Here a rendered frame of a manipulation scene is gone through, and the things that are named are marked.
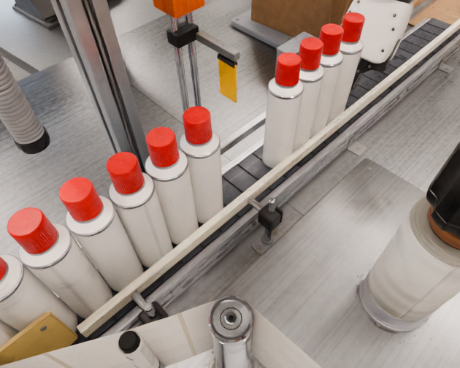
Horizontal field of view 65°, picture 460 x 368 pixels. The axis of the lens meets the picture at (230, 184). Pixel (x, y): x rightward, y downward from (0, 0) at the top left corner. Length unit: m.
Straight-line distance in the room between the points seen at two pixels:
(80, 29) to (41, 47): 0.72
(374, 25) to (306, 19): 0.33
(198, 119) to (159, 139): 0.05
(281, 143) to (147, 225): 0.26
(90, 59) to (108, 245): 0.22
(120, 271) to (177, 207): 0.11
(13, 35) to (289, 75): 0.92
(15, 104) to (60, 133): 0.45
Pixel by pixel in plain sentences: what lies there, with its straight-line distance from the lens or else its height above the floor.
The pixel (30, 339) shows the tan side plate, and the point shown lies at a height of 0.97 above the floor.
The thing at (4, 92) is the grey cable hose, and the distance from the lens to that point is 0.40.
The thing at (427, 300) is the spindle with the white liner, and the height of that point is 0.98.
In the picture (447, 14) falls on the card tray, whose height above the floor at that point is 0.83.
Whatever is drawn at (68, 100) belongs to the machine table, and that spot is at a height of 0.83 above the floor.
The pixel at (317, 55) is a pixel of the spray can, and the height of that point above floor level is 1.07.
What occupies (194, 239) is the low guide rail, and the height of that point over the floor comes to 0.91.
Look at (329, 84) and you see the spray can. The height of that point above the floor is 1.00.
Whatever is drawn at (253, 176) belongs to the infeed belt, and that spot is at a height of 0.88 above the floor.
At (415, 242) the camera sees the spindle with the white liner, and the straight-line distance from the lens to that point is 0.39.
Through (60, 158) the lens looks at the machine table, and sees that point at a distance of 0.80.
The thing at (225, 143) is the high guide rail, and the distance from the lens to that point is 0.56.
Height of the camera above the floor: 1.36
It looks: 52 degrees down
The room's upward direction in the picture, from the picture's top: 1 degrees counter-clockwise
